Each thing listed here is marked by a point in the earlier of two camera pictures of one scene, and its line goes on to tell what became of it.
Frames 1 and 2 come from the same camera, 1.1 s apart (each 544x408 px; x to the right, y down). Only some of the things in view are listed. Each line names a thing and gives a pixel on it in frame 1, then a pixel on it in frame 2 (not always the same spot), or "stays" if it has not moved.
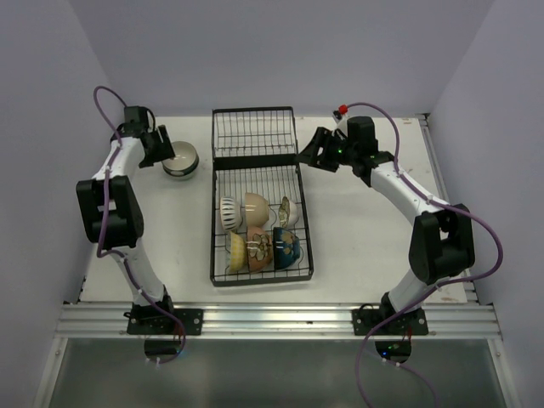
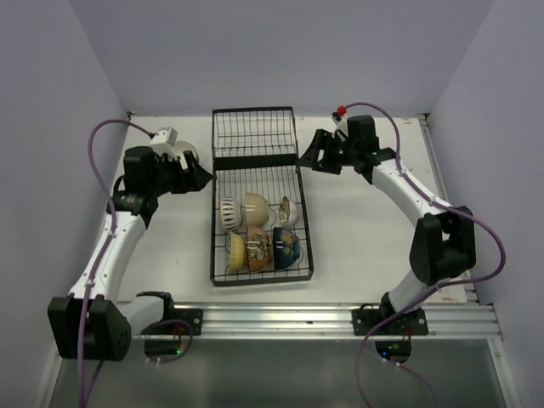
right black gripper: [323, 137] stays
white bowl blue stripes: [230, 213] stays
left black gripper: [164, 150] -> [194, 178]
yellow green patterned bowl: [235, 252] stays
